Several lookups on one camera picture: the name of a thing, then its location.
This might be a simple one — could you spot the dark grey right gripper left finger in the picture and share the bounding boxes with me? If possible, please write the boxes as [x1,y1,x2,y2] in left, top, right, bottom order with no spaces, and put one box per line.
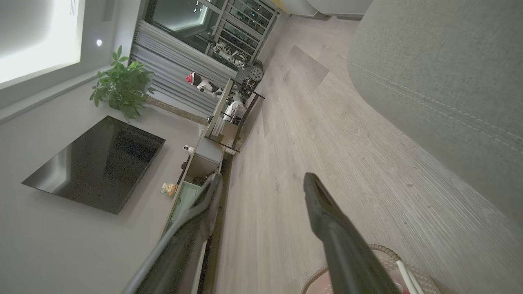
[123,173,224,294]

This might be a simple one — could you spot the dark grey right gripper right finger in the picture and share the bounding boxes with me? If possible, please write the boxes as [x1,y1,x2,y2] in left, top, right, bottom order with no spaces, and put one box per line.
[304,172,402,294]

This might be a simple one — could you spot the grey sofa cushion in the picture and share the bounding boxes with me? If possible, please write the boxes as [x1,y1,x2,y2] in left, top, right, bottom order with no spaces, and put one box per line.
[347,0,523,229]

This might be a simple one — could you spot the white television cabinet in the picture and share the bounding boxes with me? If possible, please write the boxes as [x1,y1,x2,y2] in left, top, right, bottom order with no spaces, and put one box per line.
[159,131,229,294]

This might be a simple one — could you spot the woven laundry basket white liner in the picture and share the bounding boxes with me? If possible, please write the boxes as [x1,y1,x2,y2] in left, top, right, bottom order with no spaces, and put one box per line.
[302,244,442,294]

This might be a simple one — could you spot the black flat screen television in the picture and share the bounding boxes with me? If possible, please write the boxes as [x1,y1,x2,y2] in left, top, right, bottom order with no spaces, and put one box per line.
[21,116,166,215]

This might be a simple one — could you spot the white robot figure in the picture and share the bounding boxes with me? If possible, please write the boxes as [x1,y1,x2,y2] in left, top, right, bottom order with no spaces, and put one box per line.
[223,92,248,123]

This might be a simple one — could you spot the white robot dog red hat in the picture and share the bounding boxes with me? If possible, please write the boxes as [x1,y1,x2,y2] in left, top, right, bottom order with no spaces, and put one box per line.
[186,72,223,98]

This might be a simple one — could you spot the green potted plant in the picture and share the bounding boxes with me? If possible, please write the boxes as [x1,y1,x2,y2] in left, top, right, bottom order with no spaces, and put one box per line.
[90,45,156,122]

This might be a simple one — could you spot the grey pleated curtain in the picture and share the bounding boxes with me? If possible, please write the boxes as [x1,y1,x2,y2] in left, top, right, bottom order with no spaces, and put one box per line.
[130,20,237,119]

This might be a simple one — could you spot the black round perforated wheel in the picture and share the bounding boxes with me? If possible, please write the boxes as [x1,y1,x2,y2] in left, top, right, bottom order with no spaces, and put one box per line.
[248,60,264,82]

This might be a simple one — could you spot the white black robot dog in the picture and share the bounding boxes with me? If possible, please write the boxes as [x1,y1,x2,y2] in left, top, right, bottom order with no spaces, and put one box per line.
[212,41,248,68]

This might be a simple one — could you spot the grey metal storage shelf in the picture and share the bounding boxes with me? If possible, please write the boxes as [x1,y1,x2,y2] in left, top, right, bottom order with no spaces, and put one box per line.
[204,0,280,70]

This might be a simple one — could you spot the dark glass window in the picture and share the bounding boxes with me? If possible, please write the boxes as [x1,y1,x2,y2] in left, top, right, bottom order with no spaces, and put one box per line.
[145,0,223,53]

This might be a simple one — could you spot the black frame side table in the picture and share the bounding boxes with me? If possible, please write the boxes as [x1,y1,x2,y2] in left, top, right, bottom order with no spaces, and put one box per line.
[204,78,265,156]

